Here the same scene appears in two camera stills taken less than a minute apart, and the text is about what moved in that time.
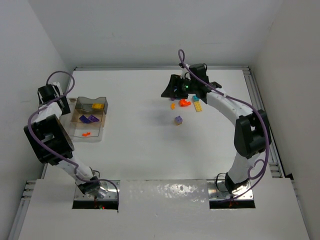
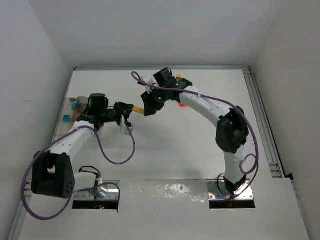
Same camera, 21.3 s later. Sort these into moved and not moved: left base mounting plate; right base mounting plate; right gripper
Moved: right gripper
Not moved: right base mounting plate; left base mounting plate
